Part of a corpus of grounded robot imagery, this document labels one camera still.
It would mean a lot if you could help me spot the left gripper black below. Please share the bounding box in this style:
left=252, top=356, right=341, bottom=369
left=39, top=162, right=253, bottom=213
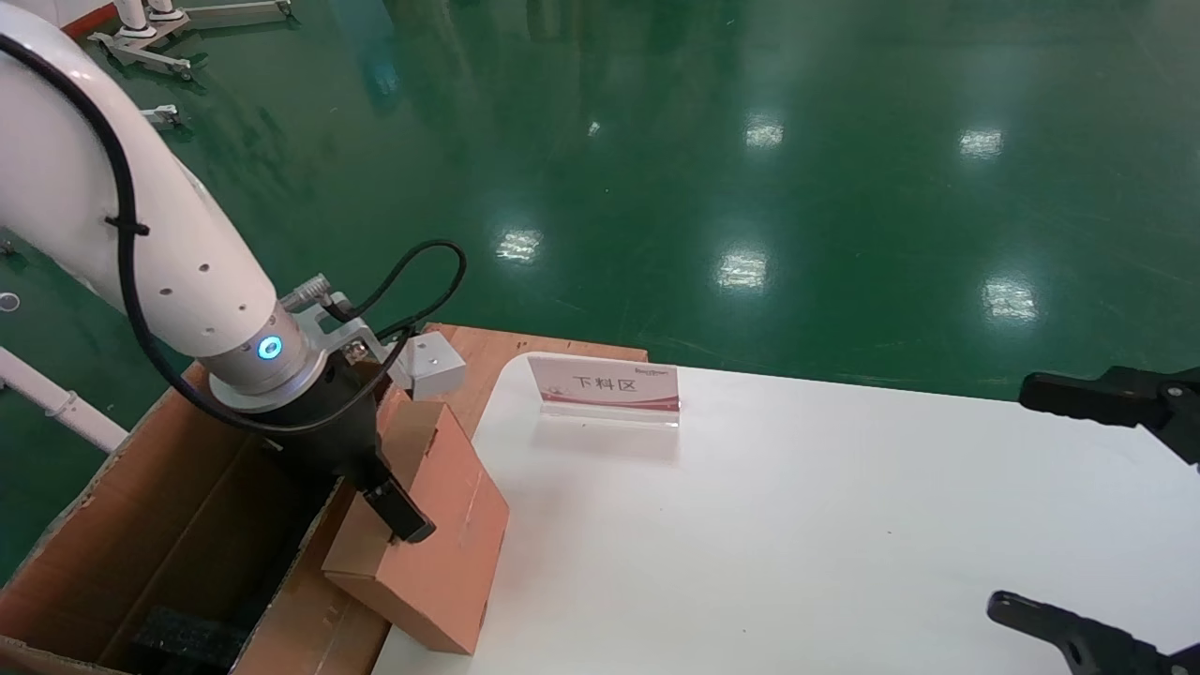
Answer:
left=248, top=354, right=438, bottom=546

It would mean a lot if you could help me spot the large open cardboard box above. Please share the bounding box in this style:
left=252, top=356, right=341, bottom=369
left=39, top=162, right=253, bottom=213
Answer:
left=0, top=361, right=413, bottom=675

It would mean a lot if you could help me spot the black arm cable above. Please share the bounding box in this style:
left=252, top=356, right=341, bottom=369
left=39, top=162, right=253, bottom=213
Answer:
left=0, top=33, right=468, bottom=437

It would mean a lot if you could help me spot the small cardboard box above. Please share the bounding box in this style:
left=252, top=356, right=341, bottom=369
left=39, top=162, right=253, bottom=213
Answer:
left=322, top=384, right=510, bottom=655

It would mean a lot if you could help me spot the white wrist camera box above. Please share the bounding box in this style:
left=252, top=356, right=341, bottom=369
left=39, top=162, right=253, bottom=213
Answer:
left=408, top=333, right=467, bottom=401

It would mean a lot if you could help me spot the black foam block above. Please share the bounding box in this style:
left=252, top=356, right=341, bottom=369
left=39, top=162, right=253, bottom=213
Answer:
left=131, top=605, right=256, bottom=672

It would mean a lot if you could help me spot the acrylic sign with red print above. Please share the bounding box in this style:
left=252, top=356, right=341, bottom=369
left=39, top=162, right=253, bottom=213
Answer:
left=527, top=353, right=682, bottom=429

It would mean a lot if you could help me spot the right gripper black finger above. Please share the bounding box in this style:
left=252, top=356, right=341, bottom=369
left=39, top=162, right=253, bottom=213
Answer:
left=986, top=591, right=1200, bottom=675
left=1019, top=366, right=1200, bottom=467

